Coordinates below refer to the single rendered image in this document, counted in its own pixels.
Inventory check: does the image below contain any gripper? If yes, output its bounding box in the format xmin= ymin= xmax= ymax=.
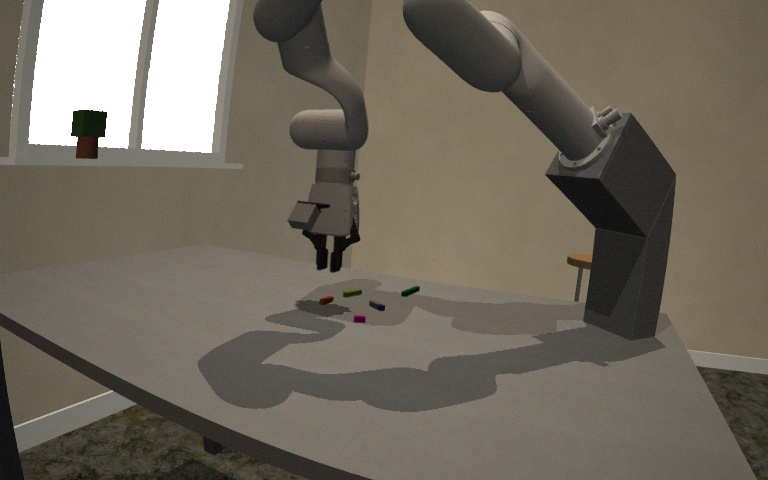
xmin=302 ymin=181 xmax=360 ymax=273

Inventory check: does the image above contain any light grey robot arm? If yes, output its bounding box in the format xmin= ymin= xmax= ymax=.
xmin=253 ymin=0 xmax=623 ymax=231

